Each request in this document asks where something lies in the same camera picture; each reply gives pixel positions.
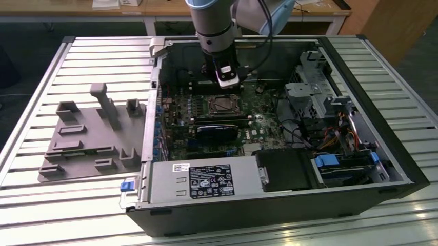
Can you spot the grey parts rack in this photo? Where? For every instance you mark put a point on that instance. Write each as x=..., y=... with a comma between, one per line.
x=88, y=143

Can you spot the RAM stick with green label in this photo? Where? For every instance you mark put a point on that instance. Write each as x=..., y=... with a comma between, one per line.
x=204, y=82

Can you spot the hard disk in blue carrier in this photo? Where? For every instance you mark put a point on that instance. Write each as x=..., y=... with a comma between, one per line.
x=326, y=160

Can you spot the black drive bay cover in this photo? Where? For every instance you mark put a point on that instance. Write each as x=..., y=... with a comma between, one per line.
x=287, y=169

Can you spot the black open PC case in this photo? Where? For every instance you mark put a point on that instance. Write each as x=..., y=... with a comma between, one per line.
x=239, y=217

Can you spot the wooden cabinet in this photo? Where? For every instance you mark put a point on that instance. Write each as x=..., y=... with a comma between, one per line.
x=393, y=23

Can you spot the silver CPU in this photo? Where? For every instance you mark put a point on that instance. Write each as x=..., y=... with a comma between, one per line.
x=223, y=103

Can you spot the black graphics card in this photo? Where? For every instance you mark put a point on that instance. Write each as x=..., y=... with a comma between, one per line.
x=215, y=133

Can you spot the wooden desk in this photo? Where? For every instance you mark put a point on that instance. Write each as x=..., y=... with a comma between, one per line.
x=68, y=11

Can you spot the grey power supply unit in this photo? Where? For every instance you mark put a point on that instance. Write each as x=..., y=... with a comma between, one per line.
x=164, y=184

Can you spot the white box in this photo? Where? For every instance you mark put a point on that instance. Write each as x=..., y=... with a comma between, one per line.
x=106, y=4

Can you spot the small blue clip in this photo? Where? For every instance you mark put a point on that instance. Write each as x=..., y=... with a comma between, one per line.
x=374, y=158

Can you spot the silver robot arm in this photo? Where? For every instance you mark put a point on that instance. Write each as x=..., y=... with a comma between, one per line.
x=208, y=20

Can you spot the grey plastic bracket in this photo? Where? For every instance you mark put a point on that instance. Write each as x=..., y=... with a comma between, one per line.
x=342, y=103

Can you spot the black RAM stick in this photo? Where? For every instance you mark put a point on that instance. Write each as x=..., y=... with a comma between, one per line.
x=219, y=118

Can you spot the CPU socket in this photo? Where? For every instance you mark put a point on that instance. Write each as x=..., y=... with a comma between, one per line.
x=207, y=112

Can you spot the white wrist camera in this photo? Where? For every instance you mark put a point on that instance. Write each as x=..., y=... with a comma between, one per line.
x=228, y=77

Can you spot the green motherboard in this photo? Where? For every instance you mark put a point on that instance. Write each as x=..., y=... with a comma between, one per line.
x=263, y=128

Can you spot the blue case latch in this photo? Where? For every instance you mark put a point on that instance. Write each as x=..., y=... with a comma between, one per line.
x=127, y=185

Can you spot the metal drive cage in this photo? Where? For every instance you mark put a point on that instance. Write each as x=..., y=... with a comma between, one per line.
x=307, y=97

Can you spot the silver chipset heatsink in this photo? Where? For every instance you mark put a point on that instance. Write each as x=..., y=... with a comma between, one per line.
x=252, y=148

